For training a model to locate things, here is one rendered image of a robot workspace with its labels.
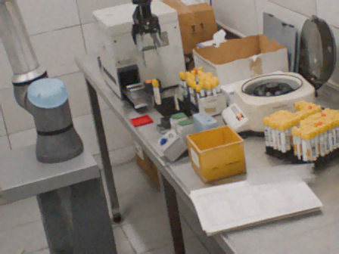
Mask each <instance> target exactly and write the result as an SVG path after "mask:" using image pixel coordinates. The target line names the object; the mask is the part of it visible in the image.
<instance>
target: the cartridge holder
mask: <svg viewBox="0 0 339 254"><path fill-rule="evenodd" d="M171 116H172V115H169V116H165V117H161V118H160V120H161V124H158V125H156V126H157V129H158V130H159V132H160V133H161V134H163V133H166V132H168V131H169V130H170V129H171V124H170V119H171Z"/></svg>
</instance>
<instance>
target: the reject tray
mask: <svg viewBox="0 0 339 254"><path fill-rule="evenodd" d="M130 122H131V123H132V125H133V126H134V127H139V126H141V125H147V124H149V123H153V122H154V121H153V119H152V118H151V117H150V116H149V115H148V114H146V115H143V116H138V117H135V118H131V119H130Z"/></svg>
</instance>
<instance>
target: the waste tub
mask: <svg viewBox="0 0 339 254"><path fill-rule="evenodd" d="M186 138H187V141H188V149H189V154H190V160H191V166H192V167H193V169H194V170H195V171H196V173H197V174H198V175H199V176H200V177H201V180H202V181H203V182H204V183H207V182H210V181H215V180H218V179H221V178H226V177H229V176H235V175H240V174H242V173H245V172H247V167H246V161H245V155H244V143H243V142H244V141H243V140H242V139H241V138H240V137H239V136H238V135H237V134H236V132H235V131H234V130H233V129H232V128H231V127H230V126H229V125H224V126H221V127H218V128H214V129H209V130H206V131H202V132H198V133H195V134H192V135H186Z"/></svg>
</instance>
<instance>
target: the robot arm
mask: <svg viewBox="0 0 339 254"><path fill-rule="evenodd" d="M152 1H153V0H132V4H133V5H138V6H136V7H135V10H134V12H133V15H132V18H133V22H134V24H133V25H132V40H133V42H134V44H135V47H136V49H137V52H138V54H139V55H140V57H141V58H142V59H143V58H144V53H143V50H142V49H143V45H142V42H143V40H144V37H143V35H145V34H148V33H150V35H151V38H152V39H153V40H154V44H155V46H156V47H155V49H156V50H157V54H158V55H160V51H161V47H162V43H161V38H160V36H161V27H160V22H159V17H158V16H157V15H156V14H155V13H152V12H151V3H152ZM0 38H1V41H2V44H3V46H4V48H5V51H6V53H7V56H8V59H9V61H10V64H11V67H12V70H13V72H14V75H13V76H12V78H11V81H12V83H13V86H14V97H15V99H16V102H17V104H18V105H19V106H20V107H21V108H23V109H25V110H27V111H28V112H29V113H31V114H32V115H33V118H34V122H35V126H36V132H37V141H36V158H37V160H38V161H39V162H41V163H47V164H52V163H62V162H66V161H68V160H71V159H73V158H75V157H77V156H79V155H80V154H81V153H82V152H83V151H84V146H83V142H82V140H81V138H80V136H79V135H78V133H77V132H76V130H75V128H74V127H73V120H72V116H71V112H70V106H69V98H68V91H67V89H66V85H65V84H64V82H63V81H61V80H59V79H56V78H54V79H53V78H49V77H48V74H47V72H46V69H45V67H43V66H42V65H40V64H39V61H38V58H37V56H36V53H35V50H34V48H33V44H32V42H31V40H30V36H29V33H28V31H27V29H26V25H25V23H24V20H23V17H22V15H21V12H20V6H19V4H18V2H17V0H0Z"/></svg>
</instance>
